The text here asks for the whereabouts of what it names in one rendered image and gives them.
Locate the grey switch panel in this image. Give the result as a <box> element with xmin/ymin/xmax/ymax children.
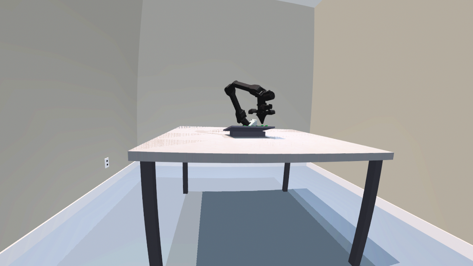
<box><xmin>223</xmin><ymin>125</ymin><xmax>275</xmax><ymax>137</ymax></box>

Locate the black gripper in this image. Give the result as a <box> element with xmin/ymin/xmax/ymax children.
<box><xmin>248</xmin><ymin>101</ymin><xmax>275</xmax><ymax>124</ymax></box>

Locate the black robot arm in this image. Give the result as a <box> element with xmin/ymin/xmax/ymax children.
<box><xmin>224</xmin><ymin>80</ymin><xmax>275</xmax><ymax>126</ymax></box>

